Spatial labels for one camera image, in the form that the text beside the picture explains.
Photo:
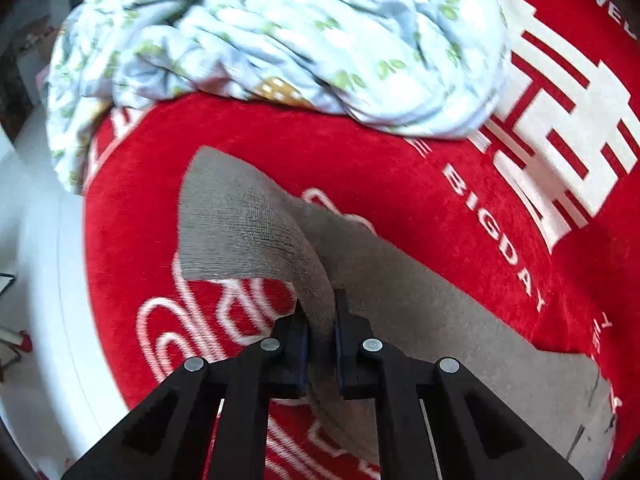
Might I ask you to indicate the red printed blanket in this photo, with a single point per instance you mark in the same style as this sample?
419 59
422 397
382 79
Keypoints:
400 185

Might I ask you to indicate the grey knitted garment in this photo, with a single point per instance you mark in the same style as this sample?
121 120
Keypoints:
240 220

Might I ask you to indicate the light floral quilt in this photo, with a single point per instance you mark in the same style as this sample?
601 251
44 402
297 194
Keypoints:
300 35

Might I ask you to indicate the white red-tipped object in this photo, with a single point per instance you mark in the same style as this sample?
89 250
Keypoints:
15 340

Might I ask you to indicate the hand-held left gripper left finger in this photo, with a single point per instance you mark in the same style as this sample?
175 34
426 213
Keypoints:
302 355

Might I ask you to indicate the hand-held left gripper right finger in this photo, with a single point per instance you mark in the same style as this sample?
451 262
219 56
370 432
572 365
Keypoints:
342 360

